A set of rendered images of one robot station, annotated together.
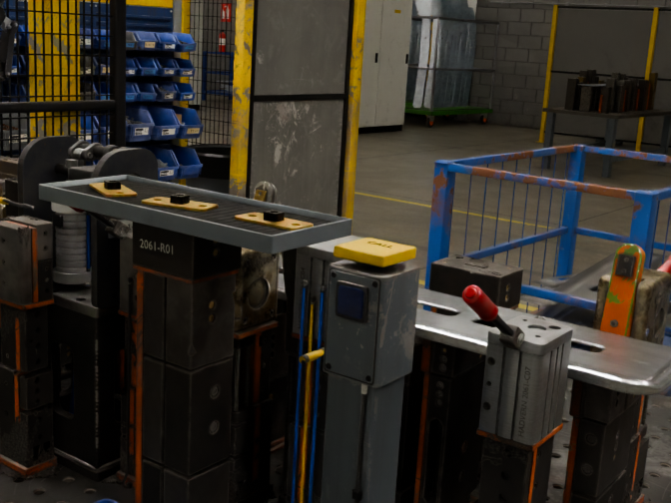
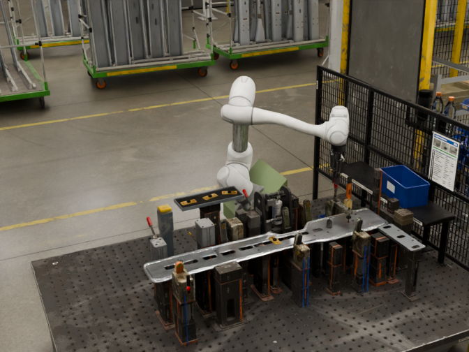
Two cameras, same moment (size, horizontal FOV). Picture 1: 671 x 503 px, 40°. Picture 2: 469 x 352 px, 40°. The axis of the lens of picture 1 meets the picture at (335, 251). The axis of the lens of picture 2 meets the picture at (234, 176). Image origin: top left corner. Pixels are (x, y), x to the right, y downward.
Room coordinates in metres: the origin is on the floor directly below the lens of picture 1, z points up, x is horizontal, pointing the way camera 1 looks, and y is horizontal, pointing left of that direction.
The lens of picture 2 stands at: (2.75, -2.55, 2.71)
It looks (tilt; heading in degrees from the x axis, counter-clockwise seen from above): 24 degrees down; 120
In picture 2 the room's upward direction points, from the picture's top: 1 degrees counter-clockwise
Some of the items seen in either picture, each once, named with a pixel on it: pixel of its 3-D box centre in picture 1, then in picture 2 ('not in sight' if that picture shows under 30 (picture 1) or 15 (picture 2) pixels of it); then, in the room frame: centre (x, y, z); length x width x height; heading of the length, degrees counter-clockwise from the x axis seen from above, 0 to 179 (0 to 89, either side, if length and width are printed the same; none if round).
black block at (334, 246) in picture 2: not in sight; (334, 269); (1.73, 0.29, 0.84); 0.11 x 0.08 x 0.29; 144
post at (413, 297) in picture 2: not in sight; (412, 272); (2.11, 0.45, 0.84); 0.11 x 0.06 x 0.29; 144
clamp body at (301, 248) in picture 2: not in sight; (300, 274); (1.61, 0.11, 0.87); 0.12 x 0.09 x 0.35; 144
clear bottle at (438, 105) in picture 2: not in sight; (437, 109); (2.00, 1.12, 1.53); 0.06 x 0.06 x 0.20
